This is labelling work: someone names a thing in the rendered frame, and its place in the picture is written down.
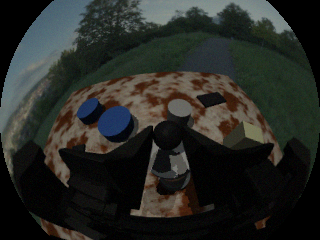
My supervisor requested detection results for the blue cylinder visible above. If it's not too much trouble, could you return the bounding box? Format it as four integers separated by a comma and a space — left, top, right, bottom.
97, 107, 135, 143
76, 97, 103, 124

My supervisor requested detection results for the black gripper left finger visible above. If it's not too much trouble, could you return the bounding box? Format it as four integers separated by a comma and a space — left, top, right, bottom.
59, 125, 153, 211

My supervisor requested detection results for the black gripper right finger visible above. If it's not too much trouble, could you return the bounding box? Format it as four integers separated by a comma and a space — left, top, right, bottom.
181, 125, 275, 207

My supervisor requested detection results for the dark grey cylinder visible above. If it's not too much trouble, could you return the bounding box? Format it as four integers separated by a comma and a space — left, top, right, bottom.
167, 99, 192, 129

